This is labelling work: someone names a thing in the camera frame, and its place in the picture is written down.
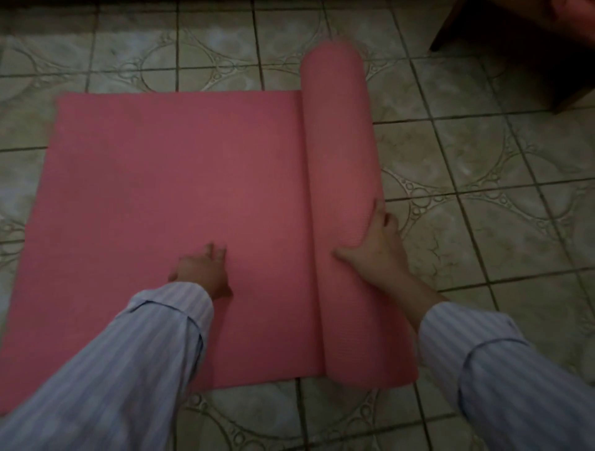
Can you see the person's left thumb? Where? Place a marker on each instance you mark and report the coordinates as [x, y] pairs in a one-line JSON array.
[[174, 274]]

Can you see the pink yoga mat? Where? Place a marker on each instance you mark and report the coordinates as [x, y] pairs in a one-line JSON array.
[[162, 186]]

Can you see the person's left forearm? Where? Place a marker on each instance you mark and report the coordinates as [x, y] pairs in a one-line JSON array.
[[111, 371]]

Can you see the dark wooden furniture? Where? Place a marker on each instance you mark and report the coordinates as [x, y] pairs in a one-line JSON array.
[[525, 42]]

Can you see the person's right thumb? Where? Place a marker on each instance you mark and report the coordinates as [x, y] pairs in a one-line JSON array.
[[346, 254]]

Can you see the person's right hand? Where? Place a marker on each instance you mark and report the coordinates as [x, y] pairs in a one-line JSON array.
[[376, 253]]

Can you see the person's right forearm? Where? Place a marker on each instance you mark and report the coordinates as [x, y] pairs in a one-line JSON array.
[[502, 371]]

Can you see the person's left hand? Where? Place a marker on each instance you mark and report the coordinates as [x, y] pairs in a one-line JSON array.
[[202, 274]]

